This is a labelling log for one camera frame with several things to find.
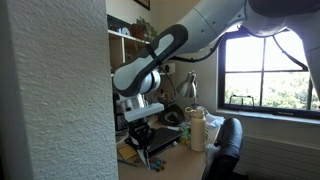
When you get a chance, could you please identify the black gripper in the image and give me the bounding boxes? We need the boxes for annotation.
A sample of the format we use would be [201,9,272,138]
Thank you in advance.
[127,119,155,162]

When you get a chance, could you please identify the black photo frame with group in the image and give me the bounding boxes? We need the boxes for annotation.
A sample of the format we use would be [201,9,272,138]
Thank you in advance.
[114,114,130,132]

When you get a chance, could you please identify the black office chair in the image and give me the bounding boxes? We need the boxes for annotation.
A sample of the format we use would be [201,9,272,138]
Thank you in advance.
[208,117,244,180]

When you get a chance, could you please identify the black headphones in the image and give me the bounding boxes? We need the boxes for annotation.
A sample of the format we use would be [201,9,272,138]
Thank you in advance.
[157,104,185,127]

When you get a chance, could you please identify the green potted plant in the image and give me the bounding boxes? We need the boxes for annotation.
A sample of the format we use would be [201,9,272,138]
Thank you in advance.
[130,16,159,43]

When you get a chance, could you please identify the white radiator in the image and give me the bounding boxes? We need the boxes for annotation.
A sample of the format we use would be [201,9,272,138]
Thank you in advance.
[238,134,320,180]

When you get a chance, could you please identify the black window frame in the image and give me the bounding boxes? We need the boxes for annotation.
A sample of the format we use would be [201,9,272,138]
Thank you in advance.
[218,26,320,120]

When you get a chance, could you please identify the dark wall picture frame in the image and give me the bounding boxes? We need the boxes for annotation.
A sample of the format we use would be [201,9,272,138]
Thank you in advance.
[133,0,151,12]

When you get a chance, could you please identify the cream water bottle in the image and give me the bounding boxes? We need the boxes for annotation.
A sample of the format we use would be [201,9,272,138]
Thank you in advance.
[184,105,208,153]

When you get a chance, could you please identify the white box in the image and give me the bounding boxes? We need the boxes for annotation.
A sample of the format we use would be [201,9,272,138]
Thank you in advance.
[164,63,176,74]

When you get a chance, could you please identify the colourful bead string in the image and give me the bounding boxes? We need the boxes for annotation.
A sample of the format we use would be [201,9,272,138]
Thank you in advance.
[149,156,167,173]

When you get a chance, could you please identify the white window sill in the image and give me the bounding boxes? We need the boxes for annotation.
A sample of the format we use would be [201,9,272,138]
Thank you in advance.
[216,109,320,126]

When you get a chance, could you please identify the black framed picture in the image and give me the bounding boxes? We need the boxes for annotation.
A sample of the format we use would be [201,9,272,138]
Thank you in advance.
[106,13,133,36]

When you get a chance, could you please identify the black metal railing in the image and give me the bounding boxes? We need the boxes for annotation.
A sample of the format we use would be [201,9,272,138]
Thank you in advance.
[229,94,256,107]

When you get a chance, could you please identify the silver desk lamp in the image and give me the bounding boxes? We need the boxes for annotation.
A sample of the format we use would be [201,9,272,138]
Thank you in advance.
[176,70,199,108]

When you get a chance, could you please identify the black laptop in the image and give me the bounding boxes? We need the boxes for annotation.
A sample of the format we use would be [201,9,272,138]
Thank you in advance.
[148,127,182,158]

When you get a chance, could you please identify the green yellow patterned cloth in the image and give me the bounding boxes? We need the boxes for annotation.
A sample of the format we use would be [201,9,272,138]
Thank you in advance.
[178,121,193,146]

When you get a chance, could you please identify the white crumpled papers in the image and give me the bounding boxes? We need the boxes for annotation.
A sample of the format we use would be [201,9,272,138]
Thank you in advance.
[203,111,226,129]

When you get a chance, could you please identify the yellow notepad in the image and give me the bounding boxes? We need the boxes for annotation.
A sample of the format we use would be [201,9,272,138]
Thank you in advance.
[118,144,139,162]

